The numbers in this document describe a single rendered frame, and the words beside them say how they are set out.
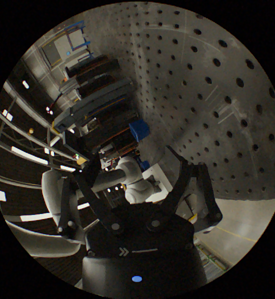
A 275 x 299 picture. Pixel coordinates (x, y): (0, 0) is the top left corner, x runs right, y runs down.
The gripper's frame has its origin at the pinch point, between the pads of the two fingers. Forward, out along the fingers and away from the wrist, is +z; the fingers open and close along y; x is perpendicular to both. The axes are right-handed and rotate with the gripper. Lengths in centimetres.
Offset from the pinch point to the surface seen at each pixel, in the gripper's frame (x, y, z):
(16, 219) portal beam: -90, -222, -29
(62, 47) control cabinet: 599, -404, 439
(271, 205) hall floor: -53, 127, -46
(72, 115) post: 11.6, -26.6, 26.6
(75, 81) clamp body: 31, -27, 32
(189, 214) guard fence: -266, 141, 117
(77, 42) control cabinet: 611, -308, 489
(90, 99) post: 16.9, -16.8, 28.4
